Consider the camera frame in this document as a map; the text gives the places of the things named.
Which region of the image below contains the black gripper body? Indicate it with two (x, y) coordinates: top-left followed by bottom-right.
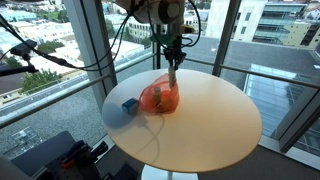
(163, 44), (188, 63)

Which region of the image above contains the beige bottle inside bag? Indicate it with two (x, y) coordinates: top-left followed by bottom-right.
(152, 86), (163, 106)

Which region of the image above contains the orange plastic bag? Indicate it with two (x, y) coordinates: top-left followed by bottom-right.
(138, 73), (180, 114)

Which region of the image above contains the blue and white box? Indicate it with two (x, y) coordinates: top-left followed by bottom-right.
(121, 97), (140, 116)

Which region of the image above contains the metal window railing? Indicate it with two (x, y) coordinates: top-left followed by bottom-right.
(183, 56), (320, 90)
(0, 53), (158, 129)

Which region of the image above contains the black robot mounting board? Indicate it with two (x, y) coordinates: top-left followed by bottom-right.
(11, 130), (111, 180)

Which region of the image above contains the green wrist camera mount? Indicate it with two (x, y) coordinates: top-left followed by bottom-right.
(149, 33), (179, 48)

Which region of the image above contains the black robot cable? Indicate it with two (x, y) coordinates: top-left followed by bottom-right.
(0, 0), (148, 72)

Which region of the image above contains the orange handled tool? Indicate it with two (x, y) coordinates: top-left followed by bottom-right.
(61, 143), (86, 169)

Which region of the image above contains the black camera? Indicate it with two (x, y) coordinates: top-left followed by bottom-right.
(9, 39), (38, 57)

